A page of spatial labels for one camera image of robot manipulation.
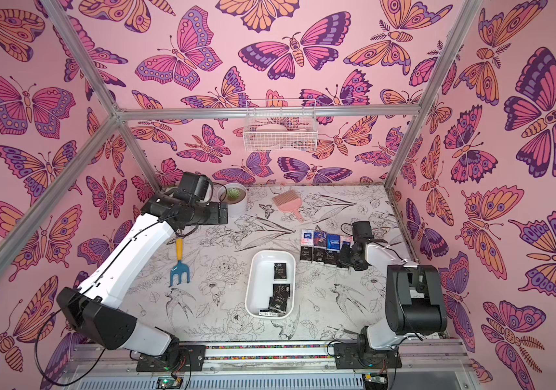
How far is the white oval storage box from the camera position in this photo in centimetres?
84

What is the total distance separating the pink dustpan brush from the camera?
3.74ft

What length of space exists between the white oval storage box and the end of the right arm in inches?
7.5

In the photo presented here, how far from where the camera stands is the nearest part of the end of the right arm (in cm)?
69
